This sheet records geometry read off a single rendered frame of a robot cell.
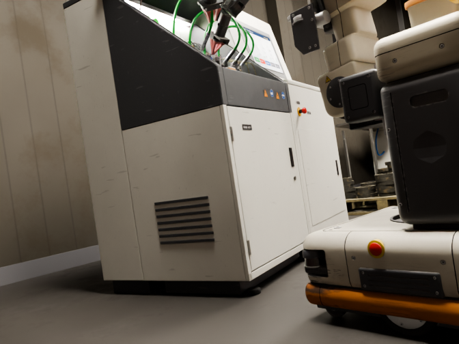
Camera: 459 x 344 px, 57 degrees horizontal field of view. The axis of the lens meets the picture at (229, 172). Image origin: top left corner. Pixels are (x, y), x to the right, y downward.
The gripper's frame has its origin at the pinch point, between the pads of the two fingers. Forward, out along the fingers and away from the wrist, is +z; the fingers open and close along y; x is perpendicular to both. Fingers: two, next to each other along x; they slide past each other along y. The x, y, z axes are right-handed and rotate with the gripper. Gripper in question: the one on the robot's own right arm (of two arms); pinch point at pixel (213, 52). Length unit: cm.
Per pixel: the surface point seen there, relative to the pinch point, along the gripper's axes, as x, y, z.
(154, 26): 35.1, 4.0, -7.7
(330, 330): 46, -131, 33
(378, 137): -402, 57, 114
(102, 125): 46, 11, 46
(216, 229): 33, -68, 50
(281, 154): -17, -51, 30
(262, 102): -6.0, -35.7, 8.4
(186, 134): 34, -35, 24
